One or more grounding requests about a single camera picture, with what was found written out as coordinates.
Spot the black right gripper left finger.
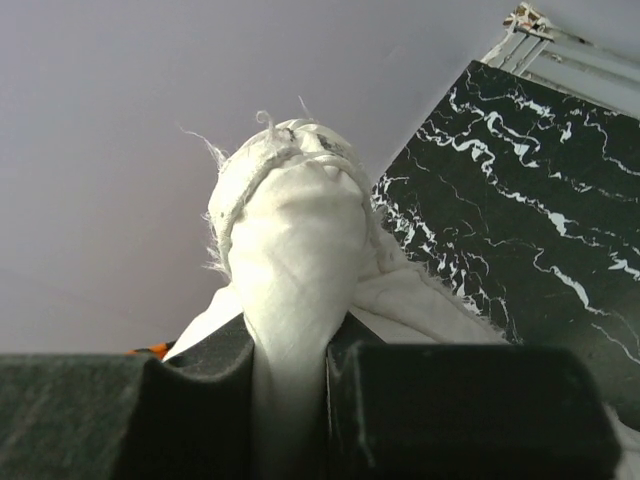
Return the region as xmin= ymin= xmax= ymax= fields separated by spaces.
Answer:
xmin=1 ymin=318 xmax=254 ymax=479

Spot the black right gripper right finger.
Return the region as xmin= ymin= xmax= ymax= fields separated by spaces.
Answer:
xmin=326 ymin=316 xmax=622 ymax=479

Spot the orange patterned plush pillowcase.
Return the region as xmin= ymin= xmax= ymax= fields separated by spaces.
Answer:
xmin=127 ymin=341 xmax=175 ymax=360

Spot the white pillow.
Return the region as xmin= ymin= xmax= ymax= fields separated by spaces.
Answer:
xmin=167 ymin=112 xmax=639 ymax=479

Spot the aluminium frame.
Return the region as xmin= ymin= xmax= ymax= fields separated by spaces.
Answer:
xmin=481 ymin=2 xmax=639 ymax=118

